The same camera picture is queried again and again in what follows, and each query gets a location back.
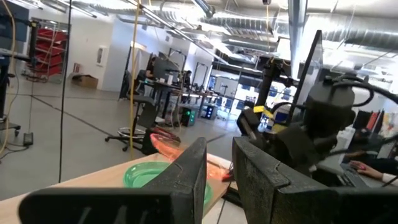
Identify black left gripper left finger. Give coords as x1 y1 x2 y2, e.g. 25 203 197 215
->
18 136 208 224

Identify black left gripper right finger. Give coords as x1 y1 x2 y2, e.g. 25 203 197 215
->
231 136 398 224

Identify green divided plastic plate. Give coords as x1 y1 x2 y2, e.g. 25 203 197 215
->
123 161 215 208

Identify orange plastic plate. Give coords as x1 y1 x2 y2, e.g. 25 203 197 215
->
150 133 233 182

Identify dark grey desk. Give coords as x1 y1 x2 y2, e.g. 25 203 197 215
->
315 149 398 190

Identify yellow tape tag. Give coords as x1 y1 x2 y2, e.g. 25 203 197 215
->
253 105 274 119

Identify black computer keyboard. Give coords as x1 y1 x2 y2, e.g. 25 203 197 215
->
337 163 374 187

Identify black computer green lights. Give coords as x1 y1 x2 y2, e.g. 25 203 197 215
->
180 105 198 128

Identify black computer blue lights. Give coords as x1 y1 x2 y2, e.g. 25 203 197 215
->
203 105 217 121

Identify person's hand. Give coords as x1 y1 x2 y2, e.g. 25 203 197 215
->
349 160 385 181

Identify black office chair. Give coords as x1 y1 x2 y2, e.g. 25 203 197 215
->
104 70 159 153

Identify black computer monitor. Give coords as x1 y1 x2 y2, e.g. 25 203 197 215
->
289 29 324 125

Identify black office desk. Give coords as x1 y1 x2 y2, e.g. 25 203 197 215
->
138 79 184 121

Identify person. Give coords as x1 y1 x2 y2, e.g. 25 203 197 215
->
183 70 193 88
136 55 158 82

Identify brown cardboard box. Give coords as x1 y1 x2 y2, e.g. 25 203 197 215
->
71 73 100 90

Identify red bin storage rack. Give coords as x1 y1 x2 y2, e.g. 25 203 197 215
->
26 18 69 83

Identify black equipment stand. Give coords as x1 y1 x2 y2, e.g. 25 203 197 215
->
0 0 30 138

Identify yellow hanging cable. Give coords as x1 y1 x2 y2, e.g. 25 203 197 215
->
129 0 142 161

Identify black hanging cable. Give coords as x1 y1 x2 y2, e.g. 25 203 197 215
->
58 0 73 184

